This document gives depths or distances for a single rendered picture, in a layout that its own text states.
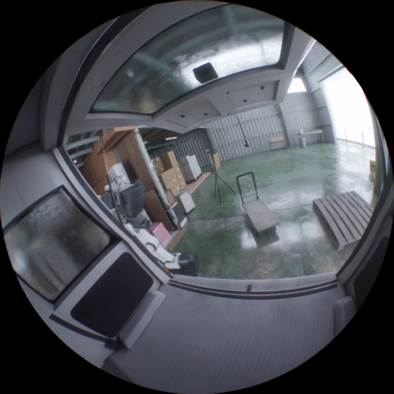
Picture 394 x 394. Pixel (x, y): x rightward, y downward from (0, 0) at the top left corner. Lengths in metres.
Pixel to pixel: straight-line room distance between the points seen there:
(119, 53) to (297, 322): 1.23
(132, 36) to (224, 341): 1.18
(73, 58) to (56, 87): 0.09
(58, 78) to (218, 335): 1.11
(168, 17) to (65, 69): 0.27
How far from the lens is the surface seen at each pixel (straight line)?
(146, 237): 1.56
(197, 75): 0.69
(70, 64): 0.40
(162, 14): 0.44
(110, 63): 0.50
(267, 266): 1.69
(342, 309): 0.84
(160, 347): 0.93
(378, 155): 3.50
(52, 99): 0.48
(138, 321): 0.98
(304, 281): 1.00
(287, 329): 0.79
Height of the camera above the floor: 1.42
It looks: 20 degrees down
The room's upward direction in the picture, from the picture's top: 22 degrees counter-clockwise
